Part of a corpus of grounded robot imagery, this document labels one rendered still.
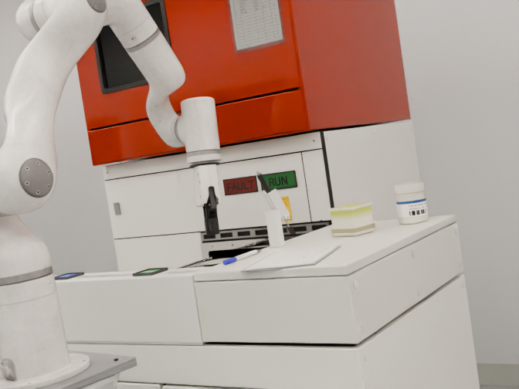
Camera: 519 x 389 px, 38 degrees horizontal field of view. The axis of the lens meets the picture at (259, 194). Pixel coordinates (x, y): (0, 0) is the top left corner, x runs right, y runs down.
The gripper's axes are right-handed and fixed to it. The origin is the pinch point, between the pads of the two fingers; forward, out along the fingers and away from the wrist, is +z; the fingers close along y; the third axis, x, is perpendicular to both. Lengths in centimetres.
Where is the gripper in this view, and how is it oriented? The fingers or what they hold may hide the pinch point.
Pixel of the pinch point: (212, 226)
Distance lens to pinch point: 183.7
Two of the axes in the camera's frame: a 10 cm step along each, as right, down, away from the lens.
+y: 2.5, -0.3, -9.7
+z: 1.2, 9.9, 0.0
